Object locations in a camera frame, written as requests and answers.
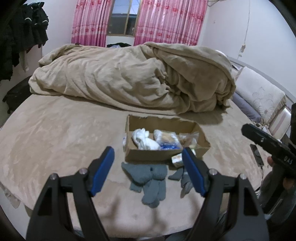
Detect grey knit glove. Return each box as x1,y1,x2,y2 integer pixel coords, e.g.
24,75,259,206
168,167,193,198
121,162,168,208

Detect cotton swab packet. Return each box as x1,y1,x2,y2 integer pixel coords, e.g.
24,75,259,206
171,153,184,168

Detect bag of white cotton balls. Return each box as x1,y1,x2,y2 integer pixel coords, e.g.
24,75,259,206
153,130,182,150

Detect black phone on bed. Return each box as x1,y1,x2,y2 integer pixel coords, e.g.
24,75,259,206
250,144,264,167

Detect white embroidered pillow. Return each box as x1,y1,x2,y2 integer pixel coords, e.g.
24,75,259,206
235,67,287,125

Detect clear plastic bag in box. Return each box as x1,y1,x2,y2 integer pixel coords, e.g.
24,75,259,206
179,132,199,149

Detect white crumpled cloth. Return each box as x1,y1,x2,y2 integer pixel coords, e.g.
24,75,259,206
132,128,160,151

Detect brown cardboard box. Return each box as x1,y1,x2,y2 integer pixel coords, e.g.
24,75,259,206
125,115,211,162

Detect beige rumpled blanket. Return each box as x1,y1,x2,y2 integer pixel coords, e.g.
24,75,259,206
29,42,236,115

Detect pink curtain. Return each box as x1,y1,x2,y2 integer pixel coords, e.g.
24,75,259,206
134,0,208,46

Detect black hanging clothes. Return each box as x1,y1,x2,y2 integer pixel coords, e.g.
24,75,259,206
1,1,49,80

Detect window frame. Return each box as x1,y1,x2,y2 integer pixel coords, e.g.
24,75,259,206
107,0,141,37

